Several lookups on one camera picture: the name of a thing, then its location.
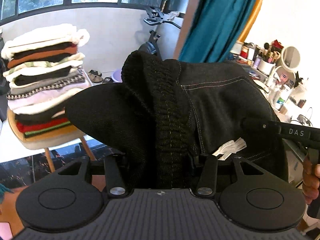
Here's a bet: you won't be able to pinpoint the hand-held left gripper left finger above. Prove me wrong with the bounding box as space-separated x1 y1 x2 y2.
56 155 126 197

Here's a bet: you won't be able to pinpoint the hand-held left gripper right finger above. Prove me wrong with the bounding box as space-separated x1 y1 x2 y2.
197 155 265 196

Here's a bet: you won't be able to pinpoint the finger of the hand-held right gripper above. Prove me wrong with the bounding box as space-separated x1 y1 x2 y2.
241 118 282 133

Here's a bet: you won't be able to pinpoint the black pants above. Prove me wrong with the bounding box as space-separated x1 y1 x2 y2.
65 50 289 190

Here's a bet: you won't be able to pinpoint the stack of folded clothes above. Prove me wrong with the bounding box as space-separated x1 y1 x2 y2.
1 24 92 139

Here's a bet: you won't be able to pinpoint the person's right hand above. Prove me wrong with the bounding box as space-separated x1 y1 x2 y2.
301 155 320 205

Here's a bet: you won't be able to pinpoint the white pump lotion bottle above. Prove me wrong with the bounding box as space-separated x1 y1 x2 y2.
274 86 290 109

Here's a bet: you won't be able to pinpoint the clear acrylic cosmetic organizer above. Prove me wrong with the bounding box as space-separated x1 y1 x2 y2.
291 80 309 108

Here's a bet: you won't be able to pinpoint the white arched cosmetic organizer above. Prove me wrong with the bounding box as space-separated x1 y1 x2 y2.
269 65 297 88

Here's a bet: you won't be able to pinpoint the white makeup brush holder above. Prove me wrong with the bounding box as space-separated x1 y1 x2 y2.
257 60 275 73

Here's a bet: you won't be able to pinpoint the bunch of makeup brushes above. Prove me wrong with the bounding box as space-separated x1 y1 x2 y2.
259 42 280 63

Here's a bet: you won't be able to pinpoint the row of cosmetic tubes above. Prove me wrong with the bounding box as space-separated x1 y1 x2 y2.
240 42 259 63

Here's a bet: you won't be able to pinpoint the round white vanity mirror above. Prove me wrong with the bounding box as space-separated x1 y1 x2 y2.
281 46 301 68

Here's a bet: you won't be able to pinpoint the wooden chair cream seat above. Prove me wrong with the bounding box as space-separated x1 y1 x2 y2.
7 107 97 173

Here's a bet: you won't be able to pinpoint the red cloth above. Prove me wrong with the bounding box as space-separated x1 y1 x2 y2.
271 39 284 52

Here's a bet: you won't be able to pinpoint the dark printed poster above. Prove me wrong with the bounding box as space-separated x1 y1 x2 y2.
0 142 125 188

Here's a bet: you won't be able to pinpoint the purple plastic basin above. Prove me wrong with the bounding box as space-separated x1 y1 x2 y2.
111 70 125 83

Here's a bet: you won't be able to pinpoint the teal curtain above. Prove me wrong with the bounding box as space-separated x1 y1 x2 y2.
178 0 263 63

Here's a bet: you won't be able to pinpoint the exercise bike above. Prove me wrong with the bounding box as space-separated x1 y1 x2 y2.
137 5 185 60

